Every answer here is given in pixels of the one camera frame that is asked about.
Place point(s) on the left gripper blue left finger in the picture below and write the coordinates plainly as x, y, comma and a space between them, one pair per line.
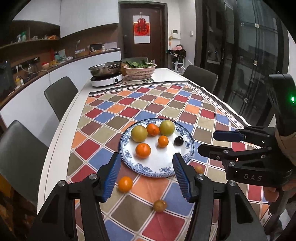
108, 174

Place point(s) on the red fu wall calendar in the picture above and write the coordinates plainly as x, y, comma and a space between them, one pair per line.
141, 29

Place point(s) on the blue white porcelain plate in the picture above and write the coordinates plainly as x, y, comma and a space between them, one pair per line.
159, 162

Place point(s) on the green apple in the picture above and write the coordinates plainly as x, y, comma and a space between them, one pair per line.
139, 134
167, 127

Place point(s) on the pink basket of greens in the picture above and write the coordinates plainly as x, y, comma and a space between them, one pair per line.
139, 71

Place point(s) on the white stroller with clothes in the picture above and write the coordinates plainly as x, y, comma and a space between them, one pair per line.
178, 55

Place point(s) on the steel pan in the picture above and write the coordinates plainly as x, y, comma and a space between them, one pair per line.
105, 69

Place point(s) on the white intercom panel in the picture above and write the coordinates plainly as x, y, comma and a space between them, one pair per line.
175, 34

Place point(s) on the dark plum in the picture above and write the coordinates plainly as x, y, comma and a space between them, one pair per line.
179, 141

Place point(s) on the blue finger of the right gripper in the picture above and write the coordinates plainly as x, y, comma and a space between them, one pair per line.
224, 154
228, 136

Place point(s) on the far left grey chair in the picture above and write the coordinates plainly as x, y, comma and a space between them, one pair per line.
60, 94

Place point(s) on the colourful checkered tablecloth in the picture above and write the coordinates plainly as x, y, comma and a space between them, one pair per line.
146, 202

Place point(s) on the white induction cooker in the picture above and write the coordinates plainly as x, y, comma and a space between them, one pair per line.
103, 81

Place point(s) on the dark wooden door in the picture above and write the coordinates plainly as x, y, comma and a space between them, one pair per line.
158, 13

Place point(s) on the right hand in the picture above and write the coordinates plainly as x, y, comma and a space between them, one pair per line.
287, 146

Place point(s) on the right grey chair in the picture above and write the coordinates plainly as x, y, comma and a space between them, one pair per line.
202, 77

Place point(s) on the black glass sliding door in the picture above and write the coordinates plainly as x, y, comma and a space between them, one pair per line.
242, 42

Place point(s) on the white upper cabinets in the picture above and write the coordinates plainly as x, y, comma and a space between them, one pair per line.
71, 15

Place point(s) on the black water dispenser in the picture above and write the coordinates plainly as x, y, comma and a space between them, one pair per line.
7, 84

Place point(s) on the small orange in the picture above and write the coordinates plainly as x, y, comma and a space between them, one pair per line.
125, 184

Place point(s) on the brown kiwi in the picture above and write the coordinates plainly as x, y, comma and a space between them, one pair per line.
159, 206
199, 169

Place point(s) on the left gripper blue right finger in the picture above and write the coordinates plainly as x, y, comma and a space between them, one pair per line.
186, 178

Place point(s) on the near left grey chair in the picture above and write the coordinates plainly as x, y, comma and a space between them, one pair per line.
22, 160

